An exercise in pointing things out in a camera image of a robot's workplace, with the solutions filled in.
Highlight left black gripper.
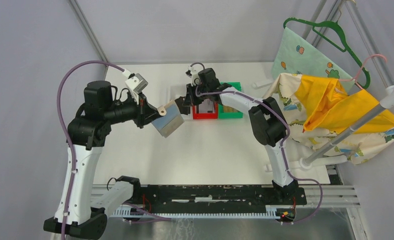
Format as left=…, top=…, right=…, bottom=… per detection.
left=104, top=89, right=164, bottom=128

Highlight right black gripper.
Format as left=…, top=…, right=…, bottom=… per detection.
left=183, top=82, right=209, bottom=107

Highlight black card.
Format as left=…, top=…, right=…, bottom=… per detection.
left=174, top=96, right=186, bottom=111

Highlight beige card holder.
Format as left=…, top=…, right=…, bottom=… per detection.
left=151, top=100, right=185, bottom=138

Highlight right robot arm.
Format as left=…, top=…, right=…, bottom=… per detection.
left=180, top=66, right=299, bottom=204

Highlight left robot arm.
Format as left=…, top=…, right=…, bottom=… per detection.
left=43, top=80, right=166, bottom=240

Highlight white cards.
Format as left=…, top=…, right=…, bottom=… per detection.
left=196, top=99, right=216, bottom=114

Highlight gold card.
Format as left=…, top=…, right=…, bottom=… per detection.
left=222, top=106, right=238, bottom=114

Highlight white plastic bin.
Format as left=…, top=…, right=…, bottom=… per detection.
left=165, top=85, right=186, bottom=112

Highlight red plastic bin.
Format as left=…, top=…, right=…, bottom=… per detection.
left=192, top=102, right=218, bottom=120

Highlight green plastic bin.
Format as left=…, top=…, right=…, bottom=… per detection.
left=218, top=82, right=243, bottom=119

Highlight clear plastic box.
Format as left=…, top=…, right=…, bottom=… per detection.
left=251, top=78, right=274, bottom=90

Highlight dinosaur print cloth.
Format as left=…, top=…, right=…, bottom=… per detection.
left=266, top=73, right=394, bottom=165

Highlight green patterned cloth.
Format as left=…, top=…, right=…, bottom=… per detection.
left=271, top=27, right=354, bottom=92

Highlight yellow cloth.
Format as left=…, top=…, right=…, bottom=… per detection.
left=295, top=75, right=379, bottom=134

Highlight green clothes hanger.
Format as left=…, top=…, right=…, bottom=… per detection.
left=283, top=17, right=371, bottom=89

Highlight pink clothes hanger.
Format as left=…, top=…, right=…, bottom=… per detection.
left=340, top=53, right=388, bottom=92

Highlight metal rack pole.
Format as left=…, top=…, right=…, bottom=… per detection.
left=299, top=85, right=394, bottom=169

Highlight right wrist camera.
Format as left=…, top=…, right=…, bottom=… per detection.
left=185, top=66, right=200, bottom=86

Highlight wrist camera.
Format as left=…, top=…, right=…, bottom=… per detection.
left=185, top=66, right=200, bottom=86
left=122, top=69, right=148, bottom=105

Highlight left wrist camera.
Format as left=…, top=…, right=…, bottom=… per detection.
left=122, top=69, right=148, bottom=105

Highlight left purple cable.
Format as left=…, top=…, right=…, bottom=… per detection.
left=56, top=60, right=172, bottom=240

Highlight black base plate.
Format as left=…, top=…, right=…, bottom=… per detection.
left=127, top=185, right=307, bottom=214

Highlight white cable tray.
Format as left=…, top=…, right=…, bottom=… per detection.
left=108, top=205, right=279, bottom=220

